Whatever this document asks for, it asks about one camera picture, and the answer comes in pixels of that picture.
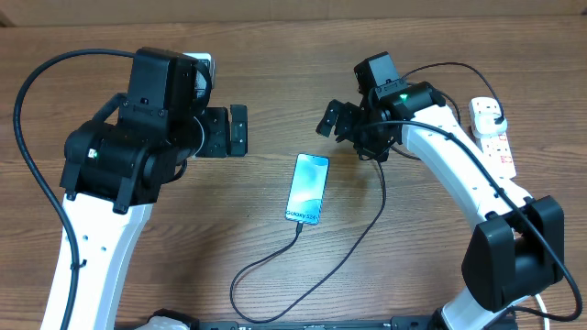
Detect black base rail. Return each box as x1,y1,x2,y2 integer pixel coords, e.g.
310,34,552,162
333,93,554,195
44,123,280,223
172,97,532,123
109,307,519,330

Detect blue Galaxy smartphone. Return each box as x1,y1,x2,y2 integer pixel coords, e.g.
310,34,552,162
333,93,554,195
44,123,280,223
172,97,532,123
285,153,329,226

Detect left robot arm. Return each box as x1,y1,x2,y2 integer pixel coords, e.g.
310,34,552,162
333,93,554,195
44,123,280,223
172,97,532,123
41,48,248,329

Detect white power strip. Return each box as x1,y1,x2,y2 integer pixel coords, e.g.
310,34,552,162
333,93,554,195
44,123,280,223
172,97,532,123
469,97,516,179

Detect black charging cable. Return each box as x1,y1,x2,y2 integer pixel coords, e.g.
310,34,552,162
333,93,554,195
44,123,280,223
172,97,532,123
228,61,506,325

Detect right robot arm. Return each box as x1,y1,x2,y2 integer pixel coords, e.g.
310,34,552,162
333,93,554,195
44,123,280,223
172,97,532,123
316,52,564,329

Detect white charger adapter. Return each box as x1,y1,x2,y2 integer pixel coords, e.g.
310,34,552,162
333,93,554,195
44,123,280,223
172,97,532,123
471,114,508,138

